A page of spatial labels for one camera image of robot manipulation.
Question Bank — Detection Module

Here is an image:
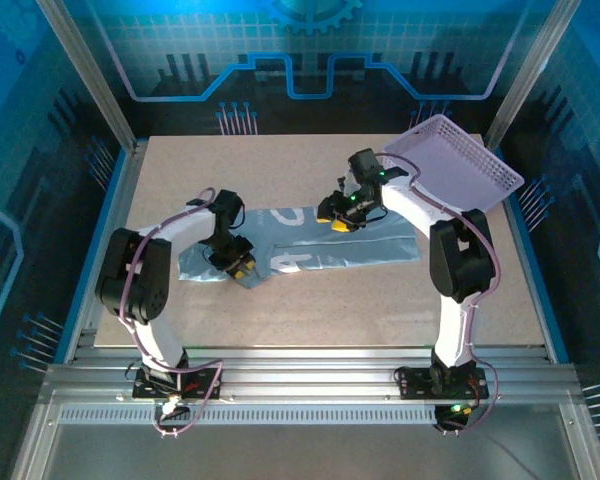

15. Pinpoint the aluminium frame post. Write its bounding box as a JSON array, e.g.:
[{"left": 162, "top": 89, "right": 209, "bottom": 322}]
[
  {"left": 34, "top": 0, "right": 146, "bottom": 151},
  {"left": 484, "top": 0, "right": 584, "bottom": 151}
]

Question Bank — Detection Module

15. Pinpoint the grey slotted cable duct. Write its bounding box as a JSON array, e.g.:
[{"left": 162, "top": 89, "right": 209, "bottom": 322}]
[{"left": 57, "top": 405, "right": 546, "bottom": 426}]

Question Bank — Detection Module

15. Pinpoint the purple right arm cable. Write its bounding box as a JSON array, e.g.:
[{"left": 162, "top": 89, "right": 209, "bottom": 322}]
[{"left": 379, "top": 152, "right": 504, "bottom": 437}]

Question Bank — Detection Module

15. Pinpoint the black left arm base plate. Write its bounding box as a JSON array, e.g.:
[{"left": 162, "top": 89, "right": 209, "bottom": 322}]
[{"left": 131, "top": 367, "right": 223, "bottom": 401}]

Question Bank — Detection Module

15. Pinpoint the lavender plastic mesh basket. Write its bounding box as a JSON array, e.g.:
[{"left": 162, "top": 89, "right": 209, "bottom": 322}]
[{"left": 382, "top": 113, "right": 526, "bottom": 214}]

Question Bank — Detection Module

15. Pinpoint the aluminium side rail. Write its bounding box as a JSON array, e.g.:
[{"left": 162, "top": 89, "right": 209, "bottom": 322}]
[
  {"left": 499, "top": 149, "right": 571, "bottom": 366},
  {"left": 54, "top": 144, "right": 146, "bottom": 366}
]

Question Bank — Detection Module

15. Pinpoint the aluminium front crossbeam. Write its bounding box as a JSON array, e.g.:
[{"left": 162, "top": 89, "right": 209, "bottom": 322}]
[{"left": 38, "top": 347, "right": 589, "bottom": 406}]

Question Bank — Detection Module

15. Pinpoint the light blue printed t-shirt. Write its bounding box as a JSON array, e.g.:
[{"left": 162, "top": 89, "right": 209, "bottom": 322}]
[{"left": 178, "top": 205, "right": 422, "bottom": 290}]

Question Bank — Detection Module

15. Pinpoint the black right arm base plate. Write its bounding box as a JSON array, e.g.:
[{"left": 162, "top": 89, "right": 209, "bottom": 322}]
[{"left": 394, "top": 366, "right": 490, "bottom": 401}]

